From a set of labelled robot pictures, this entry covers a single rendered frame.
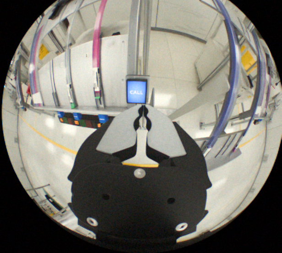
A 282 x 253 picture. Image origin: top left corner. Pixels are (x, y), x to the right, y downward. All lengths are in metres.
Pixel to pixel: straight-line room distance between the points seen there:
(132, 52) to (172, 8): 1.92
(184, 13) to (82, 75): 2.08
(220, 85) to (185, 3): 1.93
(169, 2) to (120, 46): 1.89
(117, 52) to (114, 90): 0.10
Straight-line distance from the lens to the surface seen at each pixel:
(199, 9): 2.23
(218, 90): 0.33
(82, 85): 0.28
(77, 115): 0.34
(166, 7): 2.06
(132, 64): 0.21
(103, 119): 0.28
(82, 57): 0.28
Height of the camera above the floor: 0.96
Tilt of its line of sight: 77 degrees down
